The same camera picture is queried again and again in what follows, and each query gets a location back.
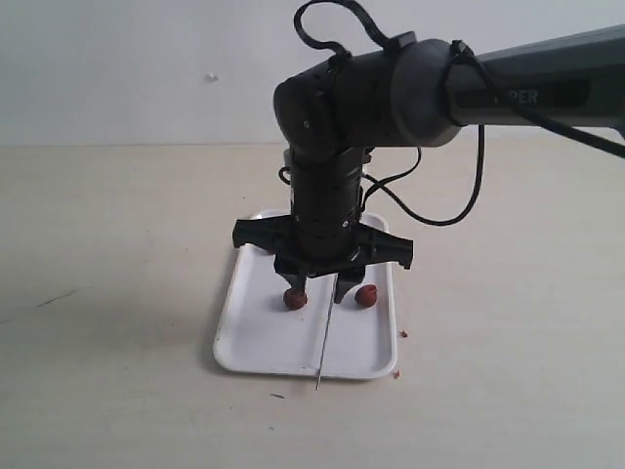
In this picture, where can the red meatball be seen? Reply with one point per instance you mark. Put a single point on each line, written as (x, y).
(294, 299)
(366, 296)

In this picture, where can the white rectangular plastic tray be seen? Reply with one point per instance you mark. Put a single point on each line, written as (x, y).
(257, 334)

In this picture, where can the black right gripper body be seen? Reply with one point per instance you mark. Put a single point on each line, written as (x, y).
(316, 245)

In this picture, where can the thin metal skewer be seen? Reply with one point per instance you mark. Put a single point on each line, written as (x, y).
(324, 342)

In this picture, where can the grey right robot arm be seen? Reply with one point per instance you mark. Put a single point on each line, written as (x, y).
(417, 94)

